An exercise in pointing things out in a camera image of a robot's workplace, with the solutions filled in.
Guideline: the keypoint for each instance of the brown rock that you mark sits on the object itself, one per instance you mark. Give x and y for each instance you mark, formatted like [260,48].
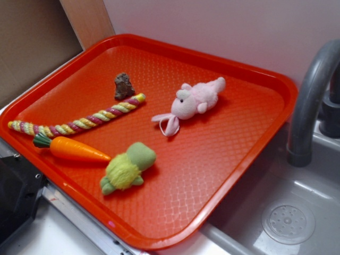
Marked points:
[124,87]

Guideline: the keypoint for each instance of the wooden board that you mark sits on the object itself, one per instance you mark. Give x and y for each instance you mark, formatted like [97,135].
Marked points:
[89,20]

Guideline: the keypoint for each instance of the dark faucet handle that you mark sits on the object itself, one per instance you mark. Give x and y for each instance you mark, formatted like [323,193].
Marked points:
[329,125]

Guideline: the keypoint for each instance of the orange plastic tray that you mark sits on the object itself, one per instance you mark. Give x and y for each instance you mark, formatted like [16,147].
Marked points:
[194,169]

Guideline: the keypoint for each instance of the black box at left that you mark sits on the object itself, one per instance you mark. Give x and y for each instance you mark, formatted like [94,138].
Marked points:
[21,188]

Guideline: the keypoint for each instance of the round sink drain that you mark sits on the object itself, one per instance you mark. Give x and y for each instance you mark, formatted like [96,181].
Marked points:
[288,223]

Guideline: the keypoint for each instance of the orange plastic carrot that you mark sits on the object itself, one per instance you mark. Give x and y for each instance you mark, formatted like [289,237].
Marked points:
[66,148]

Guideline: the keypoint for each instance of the twisted rope toy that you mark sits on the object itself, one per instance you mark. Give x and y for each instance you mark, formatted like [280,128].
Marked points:
[83,124]

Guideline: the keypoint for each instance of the grey plastic faucet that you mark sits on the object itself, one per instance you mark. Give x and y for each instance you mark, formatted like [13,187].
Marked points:
[308,105]

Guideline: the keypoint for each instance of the pink plush bunny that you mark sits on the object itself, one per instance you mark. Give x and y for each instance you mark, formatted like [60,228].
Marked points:
[190,101]

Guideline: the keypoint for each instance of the grey toy sink basin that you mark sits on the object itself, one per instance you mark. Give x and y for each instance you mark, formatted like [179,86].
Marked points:
[235,225]

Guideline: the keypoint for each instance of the green plush turtle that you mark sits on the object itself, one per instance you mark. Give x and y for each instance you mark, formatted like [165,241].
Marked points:
[125,170]

